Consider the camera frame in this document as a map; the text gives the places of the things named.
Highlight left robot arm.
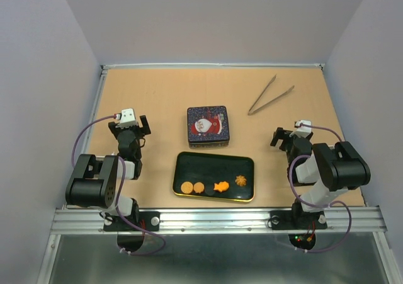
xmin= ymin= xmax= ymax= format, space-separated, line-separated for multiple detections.
xmin=65 ymin=111 xmax=151 ymax=230

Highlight metal tongs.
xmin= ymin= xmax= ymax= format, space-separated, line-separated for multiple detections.
xmin=247 ymin=74 xmax=295 ymax=116

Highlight aluminium front rail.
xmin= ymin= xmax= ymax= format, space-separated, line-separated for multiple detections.
xmin=50 ymin=207 xmax=387 ymax=235

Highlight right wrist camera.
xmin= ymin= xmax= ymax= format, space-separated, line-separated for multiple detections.
xmin=293 ymin=120 xmax=312 ymax=138

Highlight black serving tray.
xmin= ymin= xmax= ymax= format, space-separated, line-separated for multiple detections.
xmin=172 ymin=152 xmax=254 ymax=202

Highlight black sandwich cookie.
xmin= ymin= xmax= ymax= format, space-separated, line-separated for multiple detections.
xmin=205 ymin=185 xmax=215 ymax=196

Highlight small brown cookie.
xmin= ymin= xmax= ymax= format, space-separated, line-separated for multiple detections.
xmin=193 ymin=182 xmax=205 ymax=194

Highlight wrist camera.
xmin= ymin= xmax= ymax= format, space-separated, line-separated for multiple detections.
xmin=293 ymin=120 xmax=312 ymax=138
xmin=118 ymin=108 xmax=138 ymax=129

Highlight gold tin lid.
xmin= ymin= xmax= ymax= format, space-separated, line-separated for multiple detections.
xmin=186 ymin=105 xmax=230 ymax=141

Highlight round waffle cookie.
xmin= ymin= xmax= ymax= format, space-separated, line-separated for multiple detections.
xmin=181 ymin=181 xmax=193 ymax=195

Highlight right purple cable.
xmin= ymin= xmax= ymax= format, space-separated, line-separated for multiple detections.
xmin=288 ymin=123 xmax=352 ymax=254

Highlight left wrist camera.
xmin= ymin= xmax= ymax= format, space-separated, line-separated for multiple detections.
xmin=118 ymin=108 xmax=138 ymax=129

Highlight flower swirl cookie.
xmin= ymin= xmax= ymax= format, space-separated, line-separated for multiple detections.
xmin=235 ymin=175 xmax=247 ymax=186

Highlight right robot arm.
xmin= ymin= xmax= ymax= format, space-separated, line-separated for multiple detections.
xmin=268 ymin=123 xmax=371 ymax=230

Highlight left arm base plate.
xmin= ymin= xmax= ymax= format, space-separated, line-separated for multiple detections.
xmin=103 ymin=210 xmax=161 ymax=232

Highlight square cookie tin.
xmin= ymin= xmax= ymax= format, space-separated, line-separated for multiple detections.
xmin=188 ymin=138 xmax=230 ymax=149

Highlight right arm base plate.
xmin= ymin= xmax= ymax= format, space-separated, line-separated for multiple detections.
xmin=270 ymin=210 xmax=327 ymax=230

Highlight orange fish cookie lower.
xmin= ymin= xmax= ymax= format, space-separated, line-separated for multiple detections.
xmin=213 ymin=181 xmax=229 ymax=193

